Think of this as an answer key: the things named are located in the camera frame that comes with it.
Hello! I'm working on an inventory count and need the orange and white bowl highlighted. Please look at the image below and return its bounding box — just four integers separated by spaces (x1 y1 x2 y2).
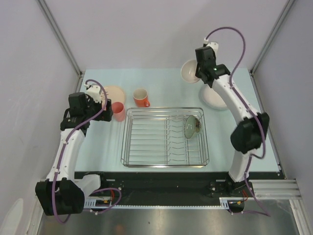
180 59 200 83

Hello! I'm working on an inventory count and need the white ceramic plate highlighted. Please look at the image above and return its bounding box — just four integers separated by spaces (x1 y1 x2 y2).
199 85 228 110

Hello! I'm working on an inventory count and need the green ceramic bowl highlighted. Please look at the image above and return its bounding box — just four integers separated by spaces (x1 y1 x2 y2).
184 116 202 139

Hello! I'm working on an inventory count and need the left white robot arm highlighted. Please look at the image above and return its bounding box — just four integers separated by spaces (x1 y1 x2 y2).
35 92 113 216

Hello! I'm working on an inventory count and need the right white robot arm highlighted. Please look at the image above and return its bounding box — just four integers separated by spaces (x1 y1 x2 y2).
195 46 269 196

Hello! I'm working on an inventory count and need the pink plastic cup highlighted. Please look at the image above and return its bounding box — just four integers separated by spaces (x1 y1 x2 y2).
112 102 126 122

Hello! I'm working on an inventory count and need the beige pink floral plate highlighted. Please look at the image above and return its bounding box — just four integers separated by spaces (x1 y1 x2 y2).
104 86 126 104

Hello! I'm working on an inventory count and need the orange ceramic mug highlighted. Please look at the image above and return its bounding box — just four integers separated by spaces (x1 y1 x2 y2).
133 88 150 107

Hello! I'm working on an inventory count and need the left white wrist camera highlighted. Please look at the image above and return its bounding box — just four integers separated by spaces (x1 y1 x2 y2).
84 83 102 103

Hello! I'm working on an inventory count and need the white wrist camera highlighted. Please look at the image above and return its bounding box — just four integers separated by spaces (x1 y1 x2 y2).
84 83 102 103
203 38 219 53

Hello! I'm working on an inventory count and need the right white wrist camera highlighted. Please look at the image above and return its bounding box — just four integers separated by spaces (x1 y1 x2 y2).
203 38 219 53

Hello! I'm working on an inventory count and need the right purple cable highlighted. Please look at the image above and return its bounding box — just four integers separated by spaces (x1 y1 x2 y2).
204 27 267 160

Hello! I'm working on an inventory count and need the purple cable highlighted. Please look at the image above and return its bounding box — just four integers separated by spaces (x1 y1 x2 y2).
204 27 267 160
53 79 108 225

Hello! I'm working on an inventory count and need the chrome wire dish rack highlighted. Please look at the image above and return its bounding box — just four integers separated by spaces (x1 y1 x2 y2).
121 107 209 168

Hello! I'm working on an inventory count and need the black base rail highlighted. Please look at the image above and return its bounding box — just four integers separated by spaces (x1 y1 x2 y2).
74 171 286 206

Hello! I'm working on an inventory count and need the white slotted cable duct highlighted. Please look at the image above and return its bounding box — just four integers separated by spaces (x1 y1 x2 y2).
83 197 245 213

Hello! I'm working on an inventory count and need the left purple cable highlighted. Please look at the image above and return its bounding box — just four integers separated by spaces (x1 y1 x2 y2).
53 79 108 225

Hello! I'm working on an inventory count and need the aluminium frame profile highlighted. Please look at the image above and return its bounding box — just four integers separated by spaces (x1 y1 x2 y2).
251 180 302 200

